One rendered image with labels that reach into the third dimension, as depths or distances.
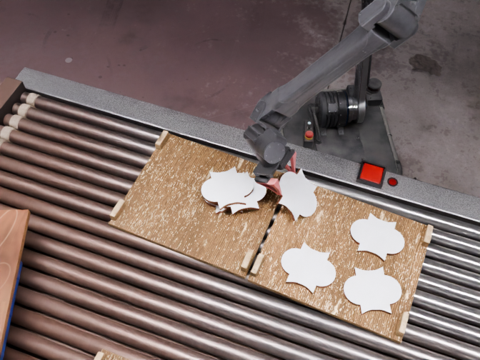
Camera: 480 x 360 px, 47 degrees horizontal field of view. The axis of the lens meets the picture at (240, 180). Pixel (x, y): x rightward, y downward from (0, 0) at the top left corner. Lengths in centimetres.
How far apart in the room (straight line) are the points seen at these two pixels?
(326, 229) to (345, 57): 52
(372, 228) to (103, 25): 244
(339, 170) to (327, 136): 93
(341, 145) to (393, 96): 71
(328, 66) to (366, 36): 11
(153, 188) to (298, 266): 47
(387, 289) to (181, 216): 58
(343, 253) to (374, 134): 124
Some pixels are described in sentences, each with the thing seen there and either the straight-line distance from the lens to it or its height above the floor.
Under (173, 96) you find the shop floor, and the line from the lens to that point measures 309.
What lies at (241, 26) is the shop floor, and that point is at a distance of 348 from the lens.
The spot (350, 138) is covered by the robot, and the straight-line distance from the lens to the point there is 261.
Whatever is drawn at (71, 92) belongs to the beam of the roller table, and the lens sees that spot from 192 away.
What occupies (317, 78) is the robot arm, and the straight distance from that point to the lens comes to 127.
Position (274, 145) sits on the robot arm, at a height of 123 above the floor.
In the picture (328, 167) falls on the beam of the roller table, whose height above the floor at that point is 92.
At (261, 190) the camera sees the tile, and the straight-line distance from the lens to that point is 154.
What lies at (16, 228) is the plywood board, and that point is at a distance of 151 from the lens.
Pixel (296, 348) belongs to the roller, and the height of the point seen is 92.
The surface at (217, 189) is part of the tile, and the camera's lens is 153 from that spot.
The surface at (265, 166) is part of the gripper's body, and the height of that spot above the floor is 111.
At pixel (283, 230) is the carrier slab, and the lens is 152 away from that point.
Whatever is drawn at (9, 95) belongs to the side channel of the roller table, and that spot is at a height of 95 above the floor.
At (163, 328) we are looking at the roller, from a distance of 144.
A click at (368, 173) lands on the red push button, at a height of 93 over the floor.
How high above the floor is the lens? 227
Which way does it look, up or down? 56 degrees down
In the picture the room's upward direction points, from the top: 1 degrees clockwise
